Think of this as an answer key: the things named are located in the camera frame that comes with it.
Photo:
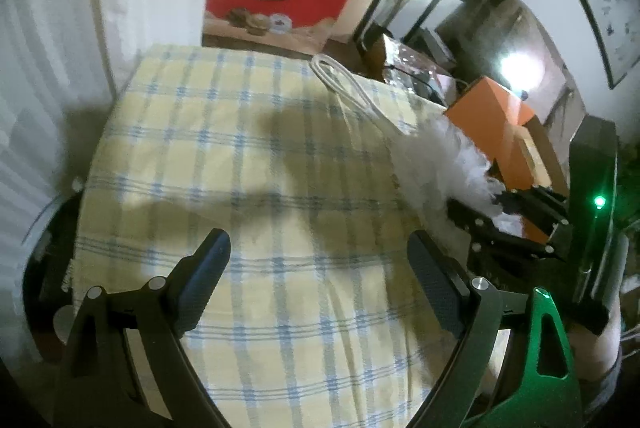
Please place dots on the dark wooden cabinet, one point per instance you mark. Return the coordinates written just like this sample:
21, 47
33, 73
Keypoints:
350, 57

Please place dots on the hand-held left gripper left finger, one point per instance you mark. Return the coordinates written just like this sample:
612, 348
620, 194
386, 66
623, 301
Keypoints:
200, 288

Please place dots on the black round object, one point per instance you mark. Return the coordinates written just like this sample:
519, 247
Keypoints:
45, 268

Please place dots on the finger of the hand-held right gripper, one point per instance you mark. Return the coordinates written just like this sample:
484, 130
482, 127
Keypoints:
495, 235
537, 203

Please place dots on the white curtain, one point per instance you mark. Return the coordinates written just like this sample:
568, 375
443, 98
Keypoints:
60, 32

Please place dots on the beige cloth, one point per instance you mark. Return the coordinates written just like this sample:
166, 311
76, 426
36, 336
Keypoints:
557, 57

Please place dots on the orange cardboard box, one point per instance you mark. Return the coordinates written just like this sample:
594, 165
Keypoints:
490, 102

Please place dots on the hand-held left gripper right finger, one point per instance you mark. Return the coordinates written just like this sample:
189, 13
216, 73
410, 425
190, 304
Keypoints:
435, 288

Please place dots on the bright lamp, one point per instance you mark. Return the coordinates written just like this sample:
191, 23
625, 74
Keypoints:
520, 70

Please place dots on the white feather duster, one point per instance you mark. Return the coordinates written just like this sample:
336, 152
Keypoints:
450, 157

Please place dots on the black speaker stand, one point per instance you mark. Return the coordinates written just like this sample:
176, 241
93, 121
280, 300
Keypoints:
380, 2
427, 10

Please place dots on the yellow checkered tablecloth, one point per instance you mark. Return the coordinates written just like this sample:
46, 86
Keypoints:
250, 157

